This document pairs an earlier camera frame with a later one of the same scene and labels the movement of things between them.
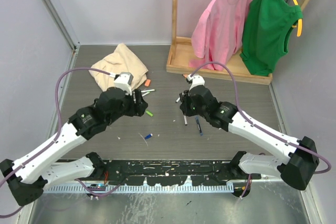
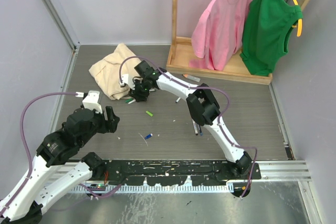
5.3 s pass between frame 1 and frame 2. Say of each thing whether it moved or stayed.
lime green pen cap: stayed
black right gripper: moved
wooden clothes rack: stayed
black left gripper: moved
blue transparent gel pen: stayed
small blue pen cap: stayed
